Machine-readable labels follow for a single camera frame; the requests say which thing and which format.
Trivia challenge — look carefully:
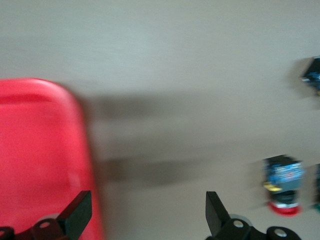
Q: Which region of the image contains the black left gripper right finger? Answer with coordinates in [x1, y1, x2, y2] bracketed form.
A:
[205, 191, 302, 240]

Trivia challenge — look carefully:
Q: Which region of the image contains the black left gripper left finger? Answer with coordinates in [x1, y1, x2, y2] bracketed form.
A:
[0, 189, 93, 240]

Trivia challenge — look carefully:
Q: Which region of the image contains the red button switch red-marked label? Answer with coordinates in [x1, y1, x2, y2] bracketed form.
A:
[262, 154, 306, 218]

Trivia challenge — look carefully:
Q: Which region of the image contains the red plastic tray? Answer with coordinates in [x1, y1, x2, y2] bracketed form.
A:
[0, 77, 105, 240]

